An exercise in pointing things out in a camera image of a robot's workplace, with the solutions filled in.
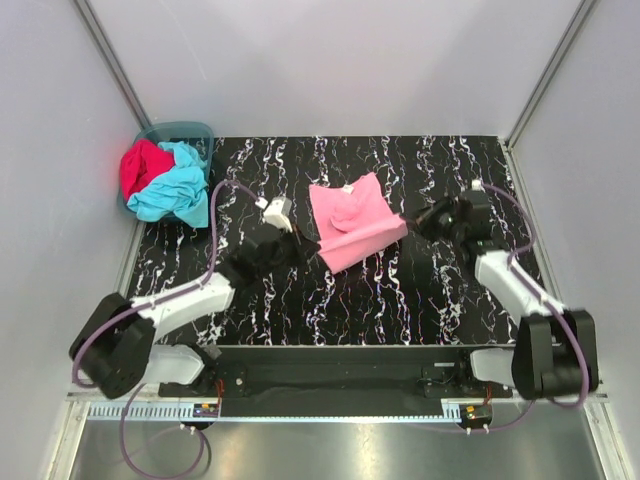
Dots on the left corner aluminium post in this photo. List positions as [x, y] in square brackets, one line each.
[108, 54]

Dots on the cyan t shirt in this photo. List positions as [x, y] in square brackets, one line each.
[181, 192]

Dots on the teal plastic basket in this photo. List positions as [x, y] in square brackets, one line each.
[195, 134]

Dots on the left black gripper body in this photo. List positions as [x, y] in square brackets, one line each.
[289, 252]

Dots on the right corner aluminium post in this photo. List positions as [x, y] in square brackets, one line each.
[580, 17]

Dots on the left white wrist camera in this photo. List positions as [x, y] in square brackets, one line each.
[276, 212]

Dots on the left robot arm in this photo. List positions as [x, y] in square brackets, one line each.
[120, 348]

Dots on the corner aluminium post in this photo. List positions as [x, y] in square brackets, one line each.
[108, 54]
[580, 17]

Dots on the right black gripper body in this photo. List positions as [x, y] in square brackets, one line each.
[450, 228]

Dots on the red t shirt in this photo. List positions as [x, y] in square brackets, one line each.
[141, 164]

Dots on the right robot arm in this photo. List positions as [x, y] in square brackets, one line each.
[555, 354]

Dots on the pink t shirt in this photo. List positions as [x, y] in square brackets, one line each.
[354, 222]

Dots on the aluminium frame rail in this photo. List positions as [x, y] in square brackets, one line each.
[85, 395]

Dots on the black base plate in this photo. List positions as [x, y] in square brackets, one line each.
[341, 383]

